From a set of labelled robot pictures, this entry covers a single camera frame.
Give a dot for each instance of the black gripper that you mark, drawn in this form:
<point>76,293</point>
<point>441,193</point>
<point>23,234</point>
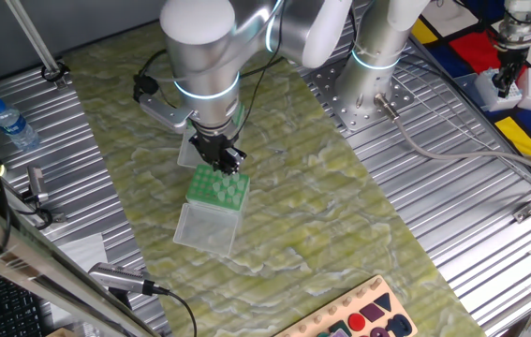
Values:
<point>213,147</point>

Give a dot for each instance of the green rack pipette tip box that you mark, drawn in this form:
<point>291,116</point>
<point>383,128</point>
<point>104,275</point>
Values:
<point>206,229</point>
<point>185,154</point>

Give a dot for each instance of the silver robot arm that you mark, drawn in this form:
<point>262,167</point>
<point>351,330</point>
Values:
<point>199,51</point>

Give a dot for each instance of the white pipette tip box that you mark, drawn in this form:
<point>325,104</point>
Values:
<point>485,91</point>

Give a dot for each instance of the green marble pattern mat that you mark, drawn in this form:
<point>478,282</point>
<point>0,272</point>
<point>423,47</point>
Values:
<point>302,210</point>

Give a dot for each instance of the white paper sheet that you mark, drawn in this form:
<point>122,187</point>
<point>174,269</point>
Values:
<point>84,253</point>

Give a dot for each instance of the wooden shape sorter board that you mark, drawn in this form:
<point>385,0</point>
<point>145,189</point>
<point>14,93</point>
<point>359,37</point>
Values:
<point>377,292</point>

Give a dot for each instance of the dark teal block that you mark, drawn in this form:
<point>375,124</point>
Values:
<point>340,326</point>

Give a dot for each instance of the red circle block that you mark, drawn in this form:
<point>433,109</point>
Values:
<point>357,321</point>

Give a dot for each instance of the lilac block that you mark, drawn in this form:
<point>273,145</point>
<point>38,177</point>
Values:
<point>340,334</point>

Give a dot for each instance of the purple square block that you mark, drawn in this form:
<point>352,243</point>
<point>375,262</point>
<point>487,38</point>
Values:
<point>372,312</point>

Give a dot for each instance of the navy triangle block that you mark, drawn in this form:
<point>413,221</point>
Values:
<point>384,301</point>

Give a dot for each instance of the clear water bottle blue cap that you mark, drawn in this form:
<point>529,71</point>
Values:
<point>14,126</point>

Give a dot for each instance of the purple round block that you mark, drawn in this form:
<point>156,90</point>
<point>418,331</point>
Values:
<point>379,333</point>

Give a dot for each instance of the navy rounded block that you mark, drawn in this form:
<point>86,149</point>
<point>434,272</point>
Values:
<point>390,327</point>

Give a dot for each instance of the aluminium pole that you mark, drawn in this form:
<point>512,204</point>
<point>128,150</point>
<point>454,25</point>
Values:
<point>32,35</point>

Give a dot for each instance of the small tan cardboard box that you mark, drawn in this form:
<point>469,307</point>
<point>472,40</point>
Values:
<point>61,333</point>

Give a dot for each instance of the black keyboard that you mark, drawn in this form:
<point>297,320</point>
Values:
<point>7,309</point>

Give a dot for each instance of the colourful Mondrian pattern cloth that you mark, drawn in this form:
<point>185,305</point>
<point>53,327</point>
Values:
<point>476,51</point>

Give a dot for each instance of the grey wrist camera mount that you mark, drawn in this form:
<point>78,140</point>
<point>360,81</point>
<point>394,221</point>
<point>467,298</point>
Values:
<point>166,112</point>

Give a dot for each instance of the silver perforated base plate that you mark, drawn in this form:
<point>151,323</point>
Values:
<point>363,121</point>

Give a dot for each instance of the silver camera with black mount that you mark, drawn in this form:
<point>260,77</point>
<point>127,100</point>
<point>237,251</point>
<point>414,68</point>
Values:
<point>115,277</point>

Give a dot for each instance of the small silver camera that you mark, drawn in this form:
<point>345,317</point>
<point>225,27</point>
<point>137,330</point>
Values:
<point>36,182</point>

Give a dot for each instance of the aluminium frame beam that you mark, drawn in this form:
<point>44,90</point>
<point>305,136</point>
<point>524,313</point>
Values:
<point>21,253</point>

